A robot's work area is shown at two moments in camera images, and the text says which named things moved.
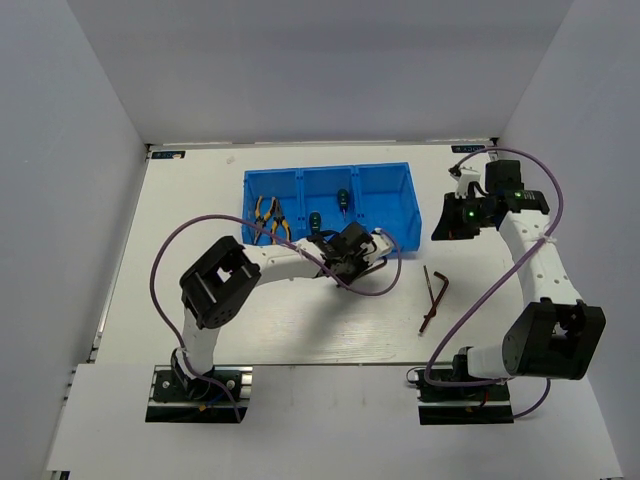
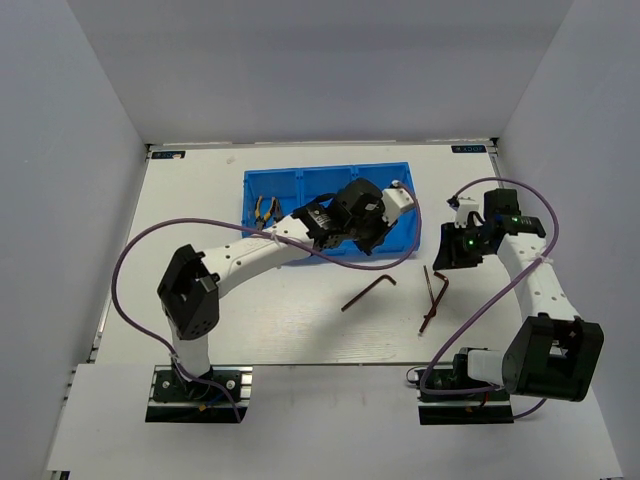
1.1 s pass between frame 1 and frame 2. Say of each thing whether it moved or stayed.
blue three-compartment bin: stayed
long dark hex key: moved
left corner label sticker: stayed
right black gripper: moved
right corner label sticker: stayed
